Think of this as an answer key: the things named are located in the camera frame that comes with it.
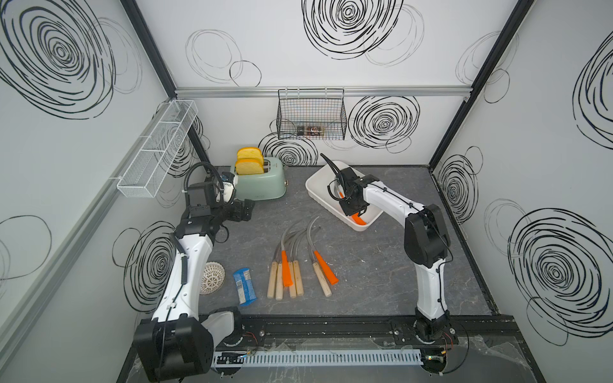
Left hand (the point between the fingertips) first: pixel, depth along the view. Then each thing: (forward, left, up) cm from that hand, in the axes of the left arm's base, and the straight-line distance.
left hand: (239, 199), depth 79 cm
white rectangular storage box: (+23, -27, -19) cm, 40 cm away
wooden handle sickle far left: (-17, -11, -21) cm, 30 cm away
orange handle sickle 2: (-16, -31, -22) cm, 41 cm away
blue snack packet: (-22, -2, -21) cm, 30 cm away
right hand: (+9, -42, -15) cm, 45 cm away
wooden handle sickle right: (-15, -27, -21) cm, 38 cm away
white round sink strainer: (-19, +10, -23) cm, 31 cm away
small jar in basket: (+26, -24, +10) cm, 37 cm away
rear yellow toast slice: (+25, +2, -1) cm, 25 cm away
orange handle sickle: (-18, -17, -20) cm, 32 cm away
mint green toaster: (+20, -7, -14) cm, 25 cm away
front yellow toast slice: (+19, +1, -3) cm, 19 cm away
